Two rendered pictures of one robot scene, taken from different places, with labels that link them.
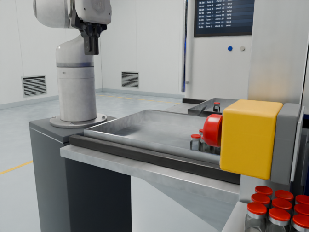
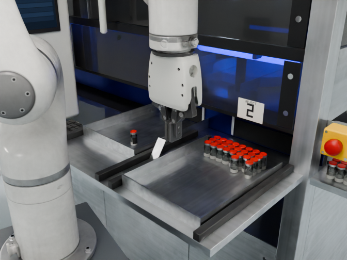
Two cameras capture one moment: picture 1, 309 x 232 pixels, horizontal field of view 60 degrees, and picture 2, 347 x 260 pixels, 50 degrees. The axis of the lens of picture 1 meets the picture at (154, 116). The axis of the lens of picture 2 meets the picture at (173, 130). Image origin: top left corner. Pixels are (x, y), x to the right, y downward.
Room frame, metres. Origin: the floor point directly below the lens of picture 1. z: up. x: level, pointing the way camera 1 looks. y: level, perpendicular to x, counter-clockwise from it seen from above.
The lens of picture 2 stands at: (0.51, 0.79, 1.39)
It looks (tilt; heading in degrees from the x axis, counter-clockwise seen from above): 23 degrees down; 283
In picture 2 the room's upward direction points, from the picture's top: straight up
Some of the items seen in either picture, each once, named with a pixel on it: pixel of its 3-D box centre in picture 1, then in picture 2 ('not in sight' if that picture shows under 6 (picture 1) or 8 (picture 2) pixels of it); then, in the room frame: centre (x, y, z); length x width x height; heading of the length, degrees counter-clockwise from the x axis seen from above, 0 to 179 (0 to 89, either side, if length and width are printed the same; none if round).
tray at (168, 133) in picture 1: (174, 133); (204, 174); (0.62, -0.05, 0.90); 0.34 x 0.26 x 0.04; 59
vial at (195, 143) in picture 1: (195, 146); (248, 169); (0.51, -0.08, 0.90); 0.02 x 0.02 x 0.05
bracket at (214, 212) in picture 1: (170, 189); not in sight; (0.54, -0.04, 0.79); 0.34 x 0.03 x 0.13; 59
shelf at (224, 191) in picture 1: (213, 130); (168, 157); (0.75, -0.17, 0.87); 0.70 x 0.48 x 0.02; 149
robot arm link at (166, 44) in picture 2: not in sight; (174, 41); (0.66, 0.15, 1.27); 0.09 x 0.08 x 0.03; 149
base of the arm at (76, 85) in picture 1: (77, 94); (44, 210); (0.90, 0.26, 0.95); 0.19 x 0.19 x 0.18
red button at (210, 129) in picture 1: (220, 130); (333, 146); (0.32, -0.08, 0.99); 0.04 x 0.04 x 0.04; 59
